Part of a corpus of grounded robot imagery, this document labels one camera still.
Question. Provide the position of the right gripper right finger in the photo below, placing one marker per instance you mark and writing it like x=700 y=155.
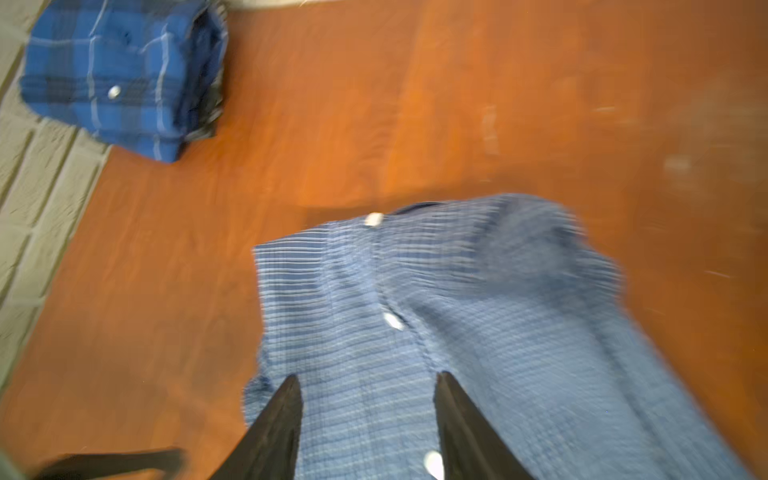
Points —
x=470 y=447

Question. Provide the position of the blue small-check shirt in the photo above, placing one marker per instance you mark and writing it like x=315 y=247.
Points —
x=505 y=294

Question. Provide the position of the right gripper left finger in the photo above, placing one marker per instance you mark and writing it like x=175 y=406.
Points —
x=269 y=448

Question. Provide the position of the folded dark blue plaid shirt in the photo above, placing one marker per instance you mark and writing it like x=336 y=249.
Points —
x=142 y=75

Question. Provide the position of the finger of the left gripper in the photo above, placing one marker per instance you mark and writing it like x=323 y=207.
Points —
x=97 y=466

